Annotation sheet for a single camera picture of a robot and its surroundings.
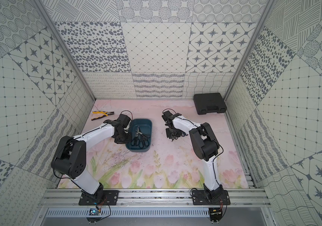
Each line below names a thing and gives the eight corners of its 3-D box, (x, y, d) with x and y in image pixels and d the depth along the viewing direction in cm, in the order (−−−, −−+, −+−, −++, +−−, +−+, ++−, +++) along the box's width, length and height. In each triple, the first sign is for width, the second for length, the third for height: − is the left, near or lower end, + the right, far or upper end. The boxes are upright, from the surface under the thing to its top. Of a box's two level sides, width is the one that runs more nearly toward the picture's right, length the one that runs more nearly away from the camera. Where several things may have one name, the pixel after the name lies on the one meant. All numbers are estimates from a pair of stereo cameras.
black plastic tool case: (196, 115, 113) (197, 110, 108) (193, 98, 126) (194, 92, 121) (225, 115, 113) (227, 110, 108) (219, 98, 126) (221, 93, 121)
